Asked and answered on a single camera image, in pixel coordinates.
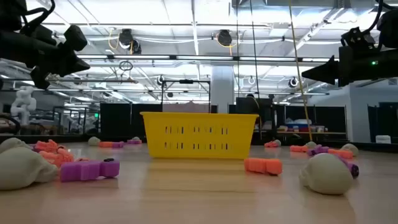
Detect yellow hanging cable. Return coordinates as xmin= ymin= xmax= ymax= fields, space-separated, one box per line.
xmin=287 ymin=0 xmax=313 ymax=142

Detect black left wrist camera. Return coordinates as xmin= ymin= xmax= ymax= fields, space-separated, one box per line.
xmin=63 ymin=24 xmax=88 ymax=52

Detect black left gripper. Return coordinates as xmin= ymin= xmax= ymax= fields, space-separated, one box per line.
xmin=0 ymin=30 xmax=91 ymax=90

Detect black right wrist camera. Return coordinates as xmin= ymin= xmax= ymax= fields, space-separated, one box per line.
xmin=340 ymin=27 xmax=377 ymax=47

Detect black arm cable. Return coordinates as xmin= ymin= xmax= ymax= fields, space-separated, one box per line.
xmin=360 ymin=0 xmax=386 ymax=35
xmin=18 ymin=0 xmax=56 ymax=35

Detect black hanging cable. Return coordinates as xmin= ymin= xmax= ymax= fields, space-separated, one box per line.
xmin=249 ymin=0 xmax=262 ymax=141

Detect black metal stand frame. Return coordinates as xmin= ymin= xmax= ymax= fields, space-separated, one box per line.
xmin=160 ymin=79 xmax=211 ymax=113

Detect white building column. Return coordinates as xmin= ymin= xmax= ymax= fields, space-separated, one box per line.
xmin=211 ymin=65 xmax=236 ymax=114

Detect hanging black cable ring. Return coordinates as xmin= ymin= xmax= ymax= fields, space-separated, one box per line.
xmin=119 ymin=60 xmax=134 ymax=72

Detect pink cloth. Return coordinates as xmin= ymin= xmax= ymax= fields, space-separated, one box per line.
xmin=162 ymin=100 xmax=210 ymax=113

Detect black partition panel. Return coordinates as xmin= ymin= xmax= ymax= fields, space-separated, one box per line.
xmin=99 ymin=103 xmax=162 ymax=138
xmin=228 ymin=104 xmax=348 ymax=139

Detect yellow plastic basket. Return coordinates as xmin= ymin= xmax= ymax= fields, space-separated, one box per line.
xmin=140 ymin=111 xmax=259 ymax=160

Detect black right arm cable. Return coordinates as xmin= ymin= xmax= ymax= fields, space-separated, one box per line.
xmin=360 ymin=0 xmax=386 ymax=35

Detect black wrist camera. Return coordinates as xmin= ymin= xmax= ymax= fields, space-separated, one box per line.
xmin=63 ymin=24 xmax=88 ymax=52
xmin=340 ymin=27 xmax=377 ymax=47

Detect purple toy pieces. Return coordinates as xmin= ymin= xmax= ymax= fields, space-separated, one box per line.
xmin=307 ymin=144 xmax=331 ymax=157

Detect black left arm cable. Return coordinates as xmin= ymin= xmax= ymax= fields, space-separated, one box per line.
xmin=18 ymin=0 xmax=56 ymax=35

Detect long ceiling light bar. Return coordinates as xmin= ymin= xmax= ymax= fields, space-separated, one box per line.
xmin=76 ymin=54 xmax=340 ymax=62

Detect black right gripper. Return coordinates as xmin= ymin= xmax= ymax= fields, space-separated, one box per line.
xmin=301 ymin=46 xmax=398 ymax=87

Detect blue white container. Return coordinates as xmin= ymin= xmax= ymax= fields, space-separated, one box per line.
xmin=285 ymin=118 xmax=313 ymax=133

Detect wooden shelf board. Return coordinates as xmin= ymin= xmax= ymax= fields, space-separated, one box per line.
xmin=275 ymin=130 xmax=348 ymax=135

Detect dark partition panel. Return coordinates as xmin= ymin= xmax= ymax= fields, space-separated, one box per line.
xmin=368 ymin=101 xmax=398 ymax=144

